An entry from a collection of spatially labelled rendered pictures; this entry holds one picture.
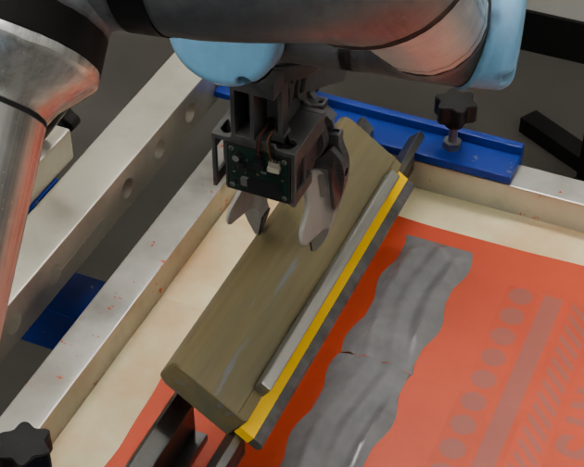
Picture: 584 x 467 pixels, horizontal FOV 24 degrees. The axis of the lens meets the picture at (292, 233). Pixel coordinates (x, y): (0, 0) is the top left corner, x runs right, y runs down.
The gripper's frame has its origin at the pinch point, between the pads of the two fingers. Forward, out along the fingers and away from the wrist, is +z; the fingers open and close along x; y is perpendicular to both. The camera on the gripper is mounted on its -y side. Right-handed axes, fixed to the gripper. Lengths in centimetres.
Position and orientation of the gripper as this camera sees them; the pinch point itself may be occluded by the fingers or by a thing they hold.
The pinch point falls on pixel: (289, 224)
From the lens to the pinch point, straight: 116.3
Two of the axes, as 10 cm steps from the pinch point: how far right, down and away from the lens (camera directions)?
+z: 0.0, 7.5, 6.6
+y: -4.0, 6.0, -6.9
